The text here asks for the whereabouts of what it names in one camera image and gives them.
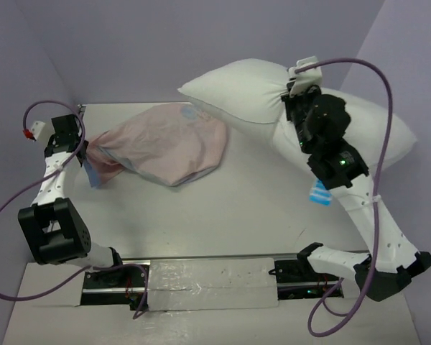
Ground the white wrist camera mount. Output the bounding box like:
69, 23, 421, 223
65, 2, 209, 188
287, 56, 323, 96
23, 121, 47, 142

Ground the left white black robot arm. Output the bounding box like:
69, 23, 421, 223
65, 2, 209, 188
18, 114, 126, 287

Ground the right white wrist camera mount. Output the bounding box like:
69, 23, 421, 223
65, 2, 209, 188
287, 56, 323, 96

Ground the silver base mounting rail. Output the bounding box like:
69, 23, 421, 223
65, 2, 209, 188
80, 254, 338, 312

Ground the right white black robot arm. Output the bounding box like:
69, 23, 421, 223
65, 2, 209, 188
280, 85, 431, 302

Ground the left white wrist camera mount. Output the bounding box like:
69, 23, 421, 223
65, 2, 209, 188
23, 121, 47, 142

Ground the white pillow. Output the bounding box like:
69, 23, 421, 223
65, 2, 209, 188
177, 57, 417, 173

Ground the blue white pillow tag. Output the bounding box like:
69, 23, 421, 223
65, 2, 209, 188
309, 180, 333, 206

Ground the blue and pink printed pillowcase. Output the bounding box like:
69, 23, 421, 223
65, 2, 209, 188
84, 103, 228, 188

